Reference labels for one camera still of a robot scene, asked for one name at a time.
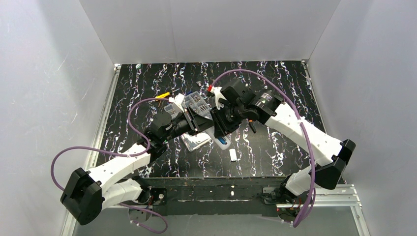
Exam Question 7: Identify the blue battery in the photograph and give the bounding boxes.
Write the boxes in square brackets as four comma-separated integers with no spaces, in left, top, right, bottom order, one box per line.
[217,137,227,145]

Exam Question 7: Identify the white battery cover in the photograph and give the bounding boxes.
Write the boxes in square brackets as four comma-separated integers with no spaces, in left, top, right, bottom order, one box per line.
[229,148,238,162]

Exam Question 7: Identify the white remote control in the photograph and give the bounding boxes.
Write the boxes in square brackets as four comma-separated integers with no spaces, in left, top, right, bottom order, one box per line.
[205,127,231,150]

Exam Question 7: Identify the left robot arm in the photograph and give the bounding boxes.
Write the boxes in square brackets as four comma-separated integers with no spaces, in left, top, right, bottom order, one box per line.
[60,108,215,225]

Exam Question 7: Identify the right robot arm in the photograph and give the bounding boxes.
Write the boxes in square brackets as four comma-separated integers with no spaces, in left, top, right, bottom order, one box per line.
[208,81,356,198]

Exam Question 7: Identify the clear plastic organizer box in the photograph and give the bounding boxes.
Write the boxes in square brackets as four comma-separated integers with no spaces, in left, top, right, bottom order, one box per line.
[164,91,211,151]

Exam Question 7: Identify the orange black pliers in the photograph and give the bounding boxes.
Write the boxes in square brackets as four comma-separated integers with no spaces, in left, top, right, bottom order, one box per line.
[248,119,257,133]

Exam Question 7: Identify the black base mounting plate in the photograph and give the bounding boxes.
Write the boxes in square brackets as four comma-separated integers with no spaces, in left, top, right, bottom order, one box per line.
[132,176,284,216]

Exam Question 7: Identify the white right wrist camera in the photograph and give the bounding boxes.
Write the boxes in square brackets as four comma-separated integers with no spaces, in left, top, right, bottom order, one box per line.
[208,85,229,110]

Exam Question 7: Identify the yellow handled screwdriver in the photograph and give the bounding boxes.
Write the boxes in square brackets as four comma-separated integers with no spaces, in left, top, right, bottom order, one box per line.
[155,92,171,101]

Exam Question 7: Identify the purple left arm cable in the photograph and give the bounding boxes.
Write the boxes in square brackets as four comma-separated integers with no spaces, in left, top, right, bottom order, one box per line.
[50,97,168,235]

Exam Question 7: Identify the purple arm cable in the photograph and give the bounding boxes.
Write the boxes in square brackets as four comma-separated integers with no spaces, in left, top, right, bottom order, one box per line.
[211,69,317,228]
[50,97,168,235]

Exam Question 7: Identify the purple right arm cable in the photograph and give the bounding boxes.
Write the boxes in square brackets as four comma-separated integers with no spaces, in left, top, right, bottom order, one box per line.
[211,69,317,228]

